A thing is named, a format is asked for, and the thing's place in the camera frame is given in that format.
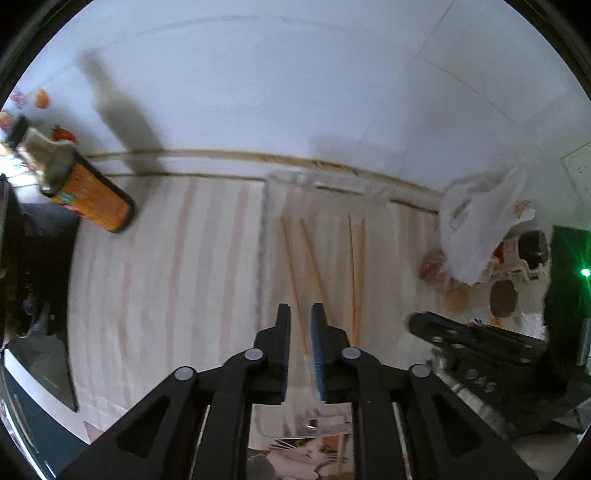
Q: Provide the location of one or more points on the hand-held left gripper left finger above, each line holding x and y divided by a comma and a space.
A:
285, 364

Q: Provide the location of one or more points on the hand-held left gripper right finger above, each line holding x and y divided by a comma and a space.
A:
318, 350

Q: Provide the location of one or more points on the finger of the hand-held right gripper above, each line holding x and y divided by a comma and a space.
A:
475, 378
466, 334

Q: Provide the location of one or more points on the clear plastic utensil organizer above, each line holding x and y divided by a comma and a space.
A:
277, 194

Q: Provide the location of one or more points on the pink snack packet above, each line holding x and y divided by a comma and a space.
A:
434, 270

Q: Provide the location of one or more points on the dark round jar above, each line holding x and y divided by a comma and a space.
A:
533, 244

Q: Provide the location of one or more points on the white plastic bag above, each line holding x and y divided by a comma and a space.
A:
475, 221

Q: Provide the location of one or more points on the striped cat print mat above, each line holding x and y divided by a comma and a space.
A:
184, 286

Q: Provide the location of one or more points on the white paper sheet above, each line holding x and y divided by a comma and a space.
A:
579, 170

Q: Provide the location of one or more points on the orange label sauce bottle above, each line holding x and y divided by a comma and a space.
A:
90, 194

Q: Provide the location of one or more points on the dark teal panel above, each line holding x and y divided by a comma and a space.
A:
27, 415

